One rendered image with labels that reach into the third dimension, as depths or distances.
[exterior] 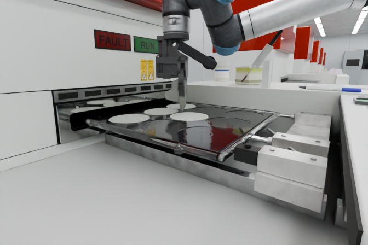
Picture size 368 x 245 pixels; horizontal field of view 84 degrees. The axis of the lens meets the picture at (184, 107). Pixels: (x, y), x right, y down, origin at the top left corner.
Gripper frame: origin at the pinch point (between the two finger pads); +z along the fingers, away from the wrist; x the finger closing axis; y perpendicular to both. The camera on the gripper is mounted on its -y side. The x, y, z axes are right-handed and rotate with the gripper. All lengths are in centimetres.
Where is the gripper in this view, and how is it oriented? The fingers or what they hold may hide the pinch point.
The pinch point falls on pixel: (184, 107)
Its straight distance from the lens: 59.5
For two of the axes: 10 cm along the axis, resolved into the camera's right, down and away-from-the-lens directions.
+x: -1.2, 1.8, -9.8
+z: 0.0, 9.8, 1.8
